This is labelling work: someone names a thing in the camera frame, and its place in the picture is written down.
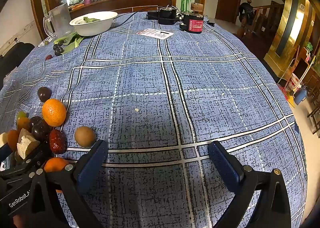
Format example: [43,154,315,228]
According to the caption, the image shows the loose green vegetable leaves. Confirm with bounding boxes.
[53,31,85,54]

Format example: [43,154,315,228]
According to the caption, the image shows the leafy greens in bowl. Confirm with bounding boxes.
[76,16,101,24]

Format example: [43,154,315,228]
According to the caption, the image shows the red and black cylinder device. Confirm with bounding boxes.
[179,13,204,34]

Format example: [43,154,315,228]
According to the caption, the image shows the wooden stair railing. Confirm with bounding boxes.
[250,4,285,36]

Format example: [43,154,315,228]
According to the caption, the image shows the dark wooden chair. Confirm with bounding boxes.
[306,88,320,138]

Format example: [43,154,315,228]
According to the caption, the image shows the wooden cabinet counter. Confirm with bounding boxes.
[69,0,172,19]

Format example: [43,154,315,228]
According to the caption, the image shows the small orange tangerine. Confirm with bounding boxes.
[44,157,70,172]

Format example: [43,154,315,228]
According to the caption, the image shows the blue bucket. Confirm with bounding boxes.
[294,88,307,105]

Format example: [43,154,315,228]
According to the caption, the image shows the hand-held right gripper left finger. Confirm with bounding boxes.
[27,139,108,228]

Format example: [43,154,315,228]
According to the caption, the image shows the red jujube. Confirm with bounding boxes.
[49,129,67,155]

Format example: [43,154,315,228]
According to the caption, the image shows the white and red card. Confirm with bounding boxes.
[137,28,174,40]

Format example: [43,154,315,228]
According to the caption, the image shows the white bowl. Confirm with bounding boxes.
[69,11,118,36]

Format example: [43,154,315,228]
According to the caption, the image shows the black chair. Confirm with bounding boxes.
[0,42,35,81]

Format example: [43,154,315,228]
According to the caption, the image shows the blue plaid tablecloth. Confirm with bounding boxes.
[0,11,307,228]

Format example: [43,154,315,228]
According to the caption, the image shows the large orange tangerine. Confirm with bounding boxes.
[42,98,67,127]

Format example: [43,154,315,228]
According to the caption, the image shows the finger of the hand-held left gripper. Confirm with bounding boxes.
[15,140,54,179]
[0,144,14,166]

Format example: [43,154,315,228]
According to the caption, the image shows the dark purple plum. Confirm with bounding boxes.
[37,87,52,101]
[29,116,43,128]
[32,120,53,141]

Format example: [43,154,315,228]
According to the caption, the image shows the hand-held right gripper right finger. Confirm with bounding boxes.
[208,140,292,228]

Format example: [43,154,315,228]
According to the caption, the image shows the glass mug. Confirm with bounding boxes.
[43,3,75,42]

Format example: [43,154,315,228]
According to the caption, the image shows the black round device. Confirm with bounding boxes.
[159,7,178,19]

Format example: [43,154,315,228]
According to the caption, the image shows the white bucket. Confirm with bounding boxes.
[287,73,304,93]

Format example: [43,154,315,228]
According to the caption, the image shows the gold pillar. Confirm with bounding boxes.
[264,0,315,72]

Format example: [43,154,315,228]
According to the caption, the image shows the black cable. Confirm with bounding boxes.
[112,5,158,28]

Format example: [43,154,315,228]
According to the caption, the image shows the yellow-brown round fruit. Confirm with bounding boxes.
[74,126,96,148]

